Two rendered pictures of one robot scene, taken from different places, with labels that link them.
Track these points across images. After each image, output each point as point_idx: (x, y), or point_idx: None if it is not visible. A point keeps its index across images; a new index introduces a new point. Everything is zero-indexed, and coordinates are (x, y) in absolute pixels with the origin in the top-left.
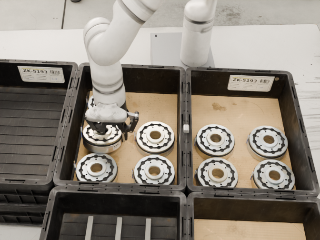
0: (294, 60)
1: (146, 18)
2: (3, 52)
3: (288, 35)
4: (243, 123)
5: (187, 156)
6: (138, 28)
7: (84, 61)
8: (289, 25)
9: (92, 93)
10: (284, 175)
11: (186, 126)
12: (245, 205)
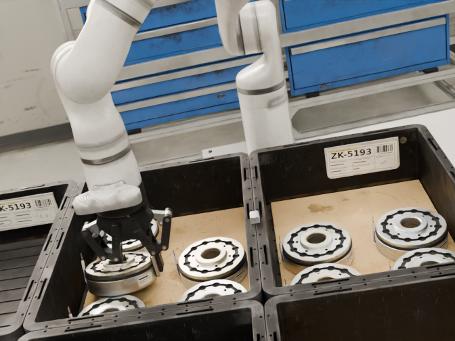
0: (445, 152)
1: (138, 15)
2: None
3: (428, 126)
4: (365, 220)
5: (261, 252)
6: (129, 34)
7: None
8: (426, 114)
9: None
10: None
11: (254, 212)
12: (379, 308)
